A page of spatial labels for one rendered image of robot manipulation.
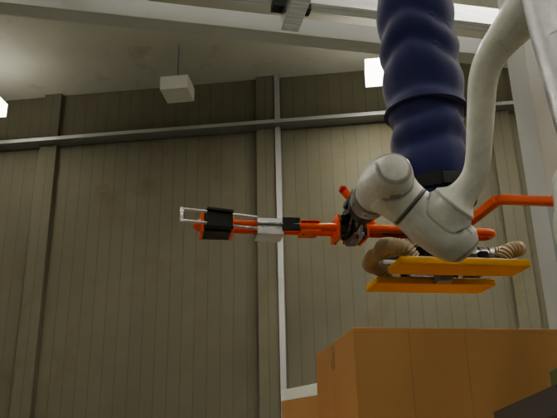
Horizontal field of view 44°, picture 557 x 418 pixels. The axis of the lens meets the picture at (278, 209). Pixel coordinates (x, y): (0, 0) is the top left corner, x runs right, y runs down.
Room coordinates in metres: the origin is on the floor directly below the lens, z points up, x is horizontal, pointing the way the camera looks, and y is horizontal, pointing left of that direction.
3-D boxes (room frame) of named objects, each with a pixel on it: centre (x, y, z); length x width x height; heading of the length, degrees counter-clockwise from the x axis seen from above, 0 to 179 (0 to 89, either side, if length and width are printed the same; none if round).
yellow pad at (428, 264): (1.69, -0.45, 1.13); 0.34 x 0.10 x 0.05; 100
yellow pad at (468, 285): (1.87, -0.41, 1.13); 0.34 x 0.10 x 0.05; 100
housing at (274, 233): (1.70, 0.03, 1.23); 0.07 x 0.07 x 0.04; 10
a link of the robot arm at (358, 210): (1.51, -0.21, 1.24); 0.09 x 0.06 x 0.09; 101
